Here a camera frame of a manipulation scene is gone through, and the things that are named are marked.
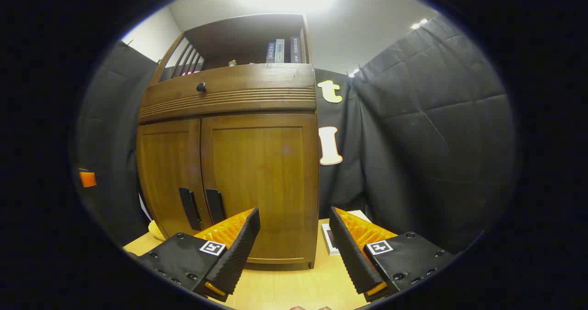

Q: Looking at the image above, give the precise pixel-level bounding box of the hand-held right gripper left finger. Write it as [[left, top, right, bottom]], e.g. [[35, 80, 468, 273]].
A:
[[126, 208, 261, 302]]

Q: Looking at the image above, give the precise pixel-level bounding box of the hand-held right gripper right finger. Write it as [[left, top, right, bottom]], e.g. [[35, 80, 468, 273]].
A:
[[329, 207, 460, 302]]

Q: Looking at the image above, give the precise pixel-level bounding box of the wooden double-door shoe cabinet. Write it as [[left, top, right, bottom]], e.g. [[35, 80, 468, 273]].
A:
[[136, 13, 320, 270]]

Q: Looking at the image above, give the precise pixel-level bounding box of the white box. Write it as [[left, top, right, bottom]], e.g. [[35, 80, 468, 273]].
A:
[[322, 210, 372, 256]]

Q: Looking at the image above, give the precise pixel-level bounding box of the yellow plush ball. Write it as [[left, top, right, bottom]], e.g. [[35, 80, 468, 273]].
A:
[[148, 220, 167, 242]]

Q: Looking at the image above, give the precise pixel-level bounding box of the black backdrop cloth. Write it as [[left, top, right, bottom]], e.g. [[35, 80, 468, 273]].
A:
[[76, 15, 515, 255]]

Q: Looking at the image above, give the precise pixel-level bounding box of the wooden drawer with black knob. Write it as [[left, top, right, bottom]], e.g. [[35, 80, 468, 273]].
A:
[[139, 63, 317, 123]]

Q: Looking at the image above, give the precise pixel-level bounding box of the dark book with white label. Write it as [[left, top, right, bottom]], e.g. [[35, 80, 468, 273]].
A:
[[290, 36, 304, 63]]

